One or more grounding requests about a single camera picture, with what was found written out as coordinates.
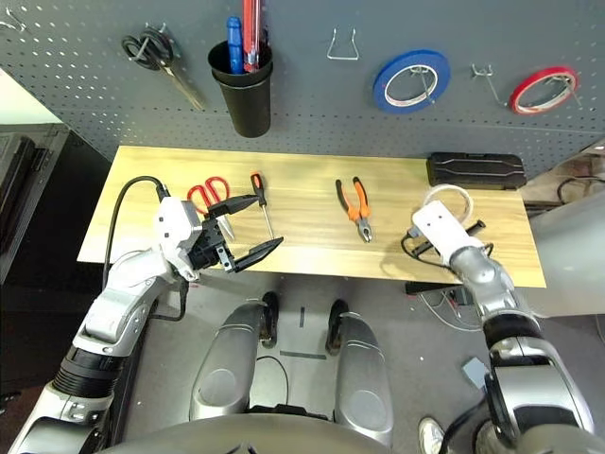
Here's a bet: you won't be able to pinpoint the grey robot torso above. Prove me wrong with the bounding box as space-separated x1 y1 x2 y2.
94 413 393 454

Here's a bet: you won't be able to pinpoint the large white curved panel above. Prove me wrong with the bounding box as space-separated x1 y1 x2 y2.
528 188 605 318

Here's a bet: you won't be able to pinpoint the grey metal pegboard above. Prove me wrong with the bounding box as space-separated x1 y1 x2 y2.
0 0 605 179

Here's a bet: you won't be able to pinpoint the black equipment case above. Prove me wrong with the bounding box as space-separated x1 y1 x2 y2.
0 123 72 285

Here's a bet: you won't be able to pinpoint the black background cable loop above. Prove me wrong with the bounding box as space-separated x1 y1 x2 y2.
556 175 605 205

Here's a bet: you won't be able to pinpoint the white floor cable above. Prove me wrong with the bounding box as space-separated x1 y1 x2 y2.
418 288 483 332

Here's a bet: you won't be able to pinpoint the white tape roll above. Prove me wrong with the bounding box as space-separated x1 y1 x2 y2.
423 184 475 223

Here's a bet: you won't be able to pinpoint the black table bracket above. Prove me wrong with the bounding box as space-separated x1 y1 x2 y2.
405 281 467 297

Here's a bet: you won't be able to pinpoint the orange black screwdriver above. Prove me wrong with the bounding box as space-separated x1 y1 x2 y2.
249 172 276 240

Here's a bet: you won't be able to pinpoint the silver right robot leg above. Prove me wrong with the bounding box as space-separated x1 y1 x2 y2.
333 311 394 448

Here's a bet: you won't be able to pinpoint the red handled tool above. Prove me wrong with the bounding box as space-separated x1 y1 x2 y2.
242 0 262 72

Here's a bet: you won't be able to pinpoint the thin black floor cable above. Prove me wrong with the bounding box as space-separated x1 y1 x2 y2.
254 355 289 408

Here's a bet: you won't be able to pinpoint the orange black pliers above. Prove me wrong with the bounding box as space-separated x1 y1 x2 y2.
334 176 375 244

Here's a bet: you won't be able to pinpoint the black handled scissors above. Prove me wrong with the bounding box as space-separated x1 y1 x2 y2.
121 26 208 111

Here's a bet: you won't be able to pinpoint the blue tape roll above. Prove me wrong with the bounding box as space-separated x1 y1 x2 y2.
372 48 452 114

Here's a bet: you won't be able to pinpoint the black robot foot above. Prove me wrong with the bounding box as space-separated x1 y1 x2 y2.
259 291 280 351
325 298 350 357

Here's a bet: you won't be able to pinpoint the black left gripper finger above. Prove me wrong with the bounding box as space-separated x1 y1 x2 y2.
233 236 285 273
207 194 259 218

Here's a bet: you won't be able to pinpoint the blue handled screwdriver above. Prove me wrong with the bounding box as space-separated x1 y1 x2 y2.
225 16 245 76

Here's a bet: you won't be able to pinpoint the small grey floor plate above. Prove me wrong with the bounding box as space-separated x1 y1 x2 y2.
461 358 491 390

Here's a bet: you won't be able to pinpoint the black plastic cup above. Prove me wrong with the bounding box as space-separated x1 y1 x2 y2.
207 40 274 139

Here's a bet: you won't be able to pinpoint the white sneaker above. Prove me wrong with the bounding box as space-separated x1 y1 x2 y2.
418 415 448 454

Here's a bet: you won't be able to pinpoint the black plastic tool case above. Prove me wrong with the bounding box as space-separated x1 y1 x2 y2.
426 151 526 191

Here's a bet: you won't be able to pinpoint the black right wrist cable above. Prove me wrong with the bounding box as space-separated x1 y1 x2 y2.
400 229 495 271

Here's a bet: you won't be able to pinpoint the metal peg hook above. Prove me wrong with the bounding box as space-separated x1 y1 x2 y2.
0 9 28 35
470 63 502 108

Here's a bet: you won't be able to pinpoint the red tape roll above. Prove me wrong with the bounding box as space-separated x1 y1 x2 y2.
508 65 581 116

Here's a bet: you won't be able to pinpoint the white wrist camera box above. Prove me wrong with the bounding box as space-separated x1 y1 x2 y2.
153 197 205 283
410 200 486 266

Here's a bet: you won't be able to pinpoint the red handled scissors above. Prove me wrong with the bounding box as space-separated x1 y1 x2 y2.
186 175 236 240

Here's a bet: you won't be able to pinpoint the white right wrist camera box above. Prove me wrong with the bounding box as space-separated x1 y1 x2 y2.
410 200 486 266

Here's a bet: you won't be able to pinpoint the silver robot leg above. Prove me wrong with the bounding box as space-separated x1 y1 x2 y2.
188 302 266 422
333 311 394 448

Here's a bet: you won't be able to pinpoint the black left robot foot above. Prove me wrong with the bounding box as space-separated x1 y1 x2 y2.
259 291 280 351

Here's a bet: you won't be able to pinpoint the wire pliers holder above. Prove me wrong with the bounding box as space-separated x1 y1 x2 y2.
326 26 360 61

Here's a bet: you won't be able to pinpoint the silver left robot leg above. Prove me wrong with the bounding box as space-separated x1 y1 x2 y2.
188 302 266 422

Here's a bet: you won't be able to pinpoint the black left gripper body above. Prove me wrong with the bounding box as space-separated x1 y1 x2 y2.
188 215 236 274

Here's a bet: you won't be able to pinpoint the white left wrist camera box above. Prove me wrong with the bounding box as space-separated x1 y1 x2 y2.
153 197 205 283

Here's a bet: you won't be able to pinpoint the black right robot foot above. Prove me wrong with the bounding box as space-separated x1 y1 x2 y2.
325 298 350 357

